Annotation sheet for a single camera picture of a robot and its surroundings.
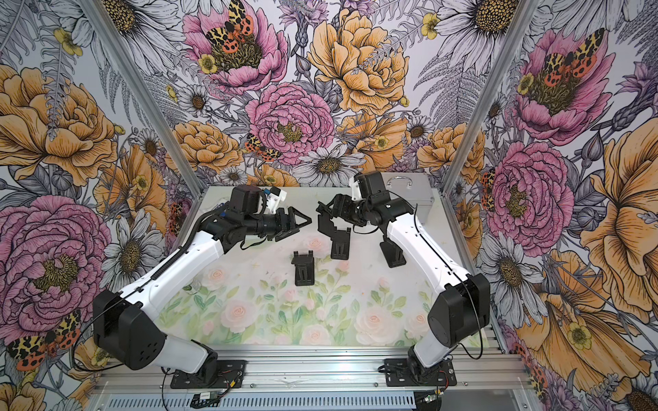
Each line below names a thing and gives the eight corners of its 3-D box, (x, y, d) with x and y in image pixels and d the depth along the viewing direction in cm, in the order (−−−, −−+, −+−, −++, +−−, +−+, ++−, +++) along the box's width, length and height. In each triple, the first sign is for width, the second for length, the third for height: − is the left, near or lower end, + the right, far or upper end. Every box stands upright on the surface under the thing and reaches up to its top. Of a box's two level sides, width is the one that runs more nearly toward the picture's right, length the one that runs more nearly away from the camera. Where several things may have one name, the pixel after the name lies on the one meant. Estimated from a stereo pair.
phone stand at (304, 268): (293, 285, 94) (290, 275, 88) (295, 260, 101) (293, 249, 94) (313, 285, 94) (312, 275, 88) (315, 260, 101) (314, 249, 94)
